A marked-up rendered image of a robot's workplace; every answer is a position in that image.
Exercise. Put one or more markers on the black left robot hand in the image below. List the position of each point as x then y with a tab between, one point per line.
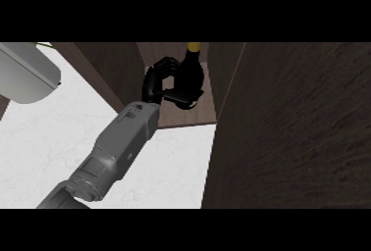
152	85

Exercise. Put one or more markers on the black wine bottle yellow cap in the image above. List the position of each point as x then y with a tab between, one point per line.
191	78

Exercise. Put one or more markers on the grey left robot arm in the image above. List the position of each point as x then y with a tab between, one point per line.
126	140

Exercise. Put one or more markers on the brown wooden cabinet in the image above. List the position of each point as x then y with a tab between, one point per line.
115	68

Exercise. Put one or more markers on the dark brown cabinet door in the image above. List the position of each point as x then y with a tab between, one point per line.
294	130

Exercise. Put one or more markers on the green plant leaf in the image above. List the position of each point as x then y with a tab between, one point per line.
45	44

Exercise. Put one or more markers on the pale grey appliance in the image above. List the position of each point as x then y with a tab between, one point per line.
24	75

